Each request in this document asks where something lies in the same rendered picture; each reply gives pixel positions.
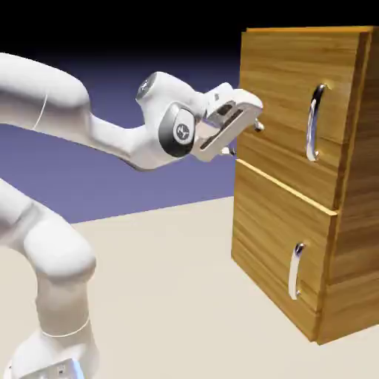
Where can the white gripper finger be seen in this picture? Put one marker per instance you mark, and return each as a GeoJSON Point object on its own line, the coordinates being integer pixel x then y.
{"type": "Point", "coordinates": [227, 151]}
{"type": "Point", "coordinates": [258, 125]}

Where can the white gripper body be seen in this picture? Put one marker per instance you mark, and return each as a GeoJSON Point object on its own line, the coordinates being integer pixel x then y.
{"type": "Point", "coordinates": [234, 114]}

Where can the large wood cabinet door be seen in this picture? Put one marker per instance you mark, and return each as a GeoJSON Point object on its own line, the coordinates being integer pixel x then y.
{"type": "Point", "coordinates": [281, 97]}

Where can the light wood cabinet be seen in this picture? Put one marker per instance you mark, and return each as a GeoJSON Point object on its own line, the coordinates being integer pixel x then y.
{"type": "Point", "coordinates": [352, 207]}

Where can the small wood cabinet door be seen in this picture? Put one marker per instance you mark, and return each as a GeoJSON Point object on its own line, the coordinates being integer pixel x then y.
{"type": "Point", "coordinates": [275, 237]}

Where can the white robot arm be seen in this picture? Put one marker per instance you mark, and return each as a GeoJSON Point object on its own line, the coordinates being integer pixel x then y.
{"type": "Point", "coordinates": [62, 97]}

